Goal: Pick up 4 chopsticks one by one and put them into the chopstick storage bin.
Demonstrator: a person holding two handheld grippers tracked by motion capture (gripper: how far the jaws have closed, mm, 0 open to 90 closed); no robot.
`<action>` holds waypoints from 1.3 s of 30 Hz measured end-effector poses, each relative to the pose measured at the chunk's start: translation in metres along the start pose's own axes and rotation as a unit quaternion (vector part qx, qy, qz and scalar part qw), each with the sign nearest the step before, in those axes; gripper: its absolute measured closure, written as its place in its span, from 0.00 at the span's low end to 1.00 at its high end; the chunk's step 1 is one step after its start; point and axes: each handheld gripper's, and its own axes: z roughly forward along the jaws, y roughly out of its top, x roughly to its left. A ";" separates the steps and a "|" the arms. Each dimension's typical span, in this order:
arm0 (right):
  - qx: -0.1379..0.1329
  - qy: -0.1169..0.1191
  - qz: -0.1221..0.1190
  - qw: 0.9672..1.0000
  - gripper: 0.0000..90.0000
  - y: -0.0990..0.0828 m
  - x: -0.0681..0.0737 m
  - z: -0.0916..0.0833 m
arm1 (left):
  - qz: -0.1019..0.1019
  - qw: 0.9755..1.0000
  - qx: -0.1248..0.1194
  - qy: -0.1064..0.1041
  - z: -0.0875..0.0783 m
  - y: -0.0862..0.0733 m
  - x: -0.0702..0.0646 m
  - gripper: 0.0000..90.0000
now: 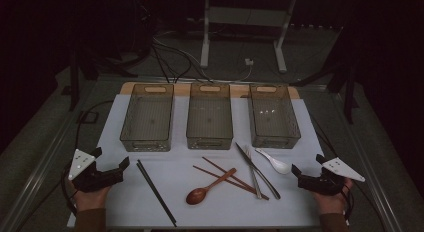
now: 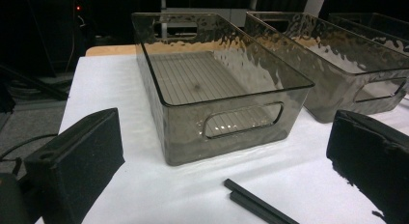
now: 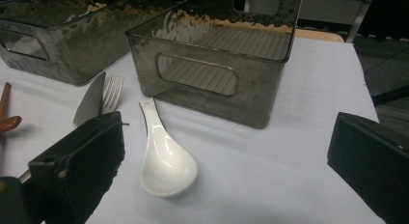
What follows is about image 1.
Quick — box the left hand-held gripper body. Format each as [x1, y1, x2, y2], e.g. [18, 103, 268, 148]
[67, 148, 120, 194]

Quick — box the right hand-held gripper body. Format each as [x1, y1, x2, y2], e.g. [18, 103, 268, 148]
[298, 156, 366, 197]

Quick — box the white ceramic spoon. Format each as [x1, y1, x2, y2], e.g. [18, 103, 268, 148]
[254, 147, 292, 176]

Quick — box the black chopstick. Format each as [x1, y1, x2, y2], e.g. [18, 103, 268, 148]
[137, 159, 178, 227]
[135, 161, 177, 228]

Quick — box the transparent grey plastic bin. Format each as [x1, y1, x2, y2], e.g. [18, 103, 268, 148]
[247, 83, 302, 150]
[185, 82, 234, 151]
[119, 83, 175, 153]

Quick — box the brown wooden spoon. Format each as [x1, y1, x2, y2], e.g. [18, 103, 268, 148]
[185, 167, 238, 206]

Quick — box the person's left hand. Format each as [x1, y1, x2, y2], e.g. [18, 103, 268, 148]
[68, 178, 113, 213]

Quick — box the person's right hand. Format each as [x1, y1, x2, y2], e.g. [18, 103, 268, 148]
[311, 177, 355, 216]

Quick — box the metal fork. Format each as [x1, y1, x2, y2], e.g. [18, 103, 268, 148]
[244, 145, 263, 200]

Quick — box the black stand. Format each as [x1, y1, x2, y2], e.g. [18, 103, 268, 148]
[289, 27, 360, 125]
[67, 41, 152, 112]

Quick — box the white table board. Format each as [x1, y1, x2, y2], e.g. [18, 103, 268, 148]
[66, 93, 327, 229]

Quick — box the light wooden board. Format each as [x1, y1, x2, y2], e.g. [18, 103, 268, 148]
[119, 81, 301, 100]

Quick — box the dark equipment tower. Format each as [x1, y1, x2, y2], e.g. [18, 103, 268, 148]
[129, 0, 158, 57]

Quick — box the grey metal stand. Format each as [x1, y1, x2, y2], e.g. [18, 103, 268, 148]
[199, 0, 298, 74]

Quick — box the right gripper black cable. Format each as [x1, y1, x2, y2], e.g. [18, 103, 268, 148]
[309, 113, 389, 232]

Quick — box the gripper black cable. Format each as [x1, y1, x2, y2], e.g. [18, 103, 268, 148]
[14, 99, 115, 232]
[309, 113, 389, 232]

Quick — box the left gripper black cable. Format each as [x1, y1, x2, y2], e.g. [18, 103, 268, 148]
[14, 99, 115, 232]

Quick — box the black rectangular floor bracket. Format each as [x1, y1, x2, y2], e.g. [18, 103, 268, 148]
[76, 110, 100, 125]

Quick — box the black floor cable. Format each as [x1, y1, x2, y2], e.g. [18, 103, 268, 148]
[151, 34, 195, 84]

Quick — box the white floor cable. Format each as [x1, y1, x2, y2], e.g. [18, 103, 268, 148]
[153, 31, 255, 84]

